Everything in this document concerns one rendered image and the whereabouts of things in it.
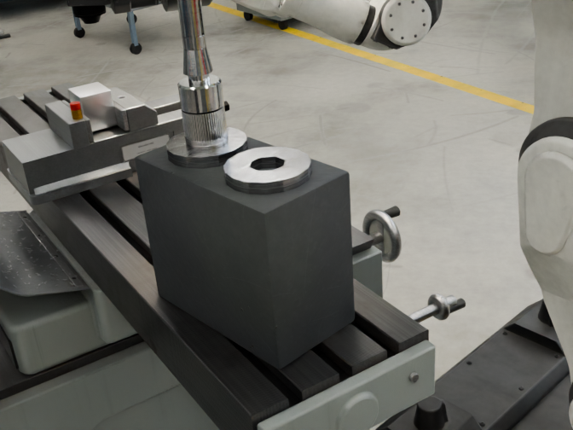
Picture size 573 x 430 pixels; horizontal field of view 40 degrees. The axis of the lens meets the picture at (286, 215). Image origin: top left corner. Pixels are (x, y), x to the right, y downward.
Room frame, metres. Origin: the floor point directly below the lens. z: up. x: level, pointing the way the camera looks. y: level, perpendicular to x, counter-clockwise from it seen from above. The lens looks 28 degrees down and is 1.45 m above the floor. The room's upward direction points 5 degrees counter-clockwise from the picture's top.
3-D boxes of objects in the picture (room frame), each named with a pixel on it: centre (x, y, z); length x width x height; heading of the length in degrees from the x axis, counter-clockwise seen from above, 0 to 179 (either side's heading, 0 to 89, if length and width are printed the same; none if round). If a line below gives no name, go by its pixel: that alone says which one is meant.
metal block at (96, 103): (1.24, 0.30, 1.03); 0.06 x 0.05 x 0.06; 30
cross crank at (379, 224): (1.43, -0.17, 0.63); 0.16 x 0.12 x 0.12; 121
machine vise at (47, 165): (1.26, 0.28, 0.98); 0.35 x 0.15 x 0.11; 120
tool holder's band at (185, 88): (0.81, 0.08, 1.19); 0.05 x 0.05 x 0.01
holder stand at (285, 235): (0.78, 0.05, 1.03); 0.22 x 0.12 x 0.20; 41
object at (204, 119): (0.81, 0.08, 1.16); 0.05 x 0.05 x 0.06
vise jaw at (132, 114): (1.27, 0.25, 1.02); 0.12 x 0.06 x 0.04; 30
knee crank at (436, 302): (1.33, -0.26, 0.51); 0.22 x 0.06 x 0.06; 121
